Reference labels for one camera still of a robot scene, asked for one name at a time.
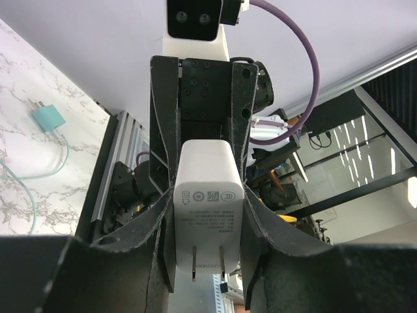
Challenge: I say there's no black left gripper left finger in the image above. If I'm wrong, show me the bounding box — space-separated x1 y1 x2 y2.
1 190 173 312

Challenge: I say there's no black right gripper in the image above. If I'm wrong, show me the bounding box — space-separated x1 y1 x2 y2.
149 55 258 192

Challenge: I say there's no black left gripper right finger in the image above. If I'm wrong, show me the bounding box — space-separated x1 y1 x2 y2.
240 188 416 312

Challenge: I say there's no white usb charger plug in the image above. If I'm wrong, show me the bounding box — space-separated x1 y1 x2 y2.
173 140 245 280

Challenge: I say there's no teal usb charger plug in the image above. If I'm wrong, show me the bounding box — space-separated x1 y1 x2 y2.
31 101 66 133

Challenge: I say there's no teal charging cable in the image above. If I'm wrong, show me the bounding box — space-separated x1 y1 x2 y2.
0 128 70 235

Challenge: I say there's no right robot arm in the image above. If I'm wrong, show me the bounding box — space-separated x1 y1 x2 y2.
149 55 274 193

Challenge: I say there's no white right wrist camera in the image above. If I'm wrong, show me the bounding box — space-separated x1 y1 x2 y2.
162 0 250 61

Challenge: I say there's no aluminium frame rail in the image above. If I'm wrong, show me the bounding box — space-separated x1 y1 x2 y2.
90 111 149 222

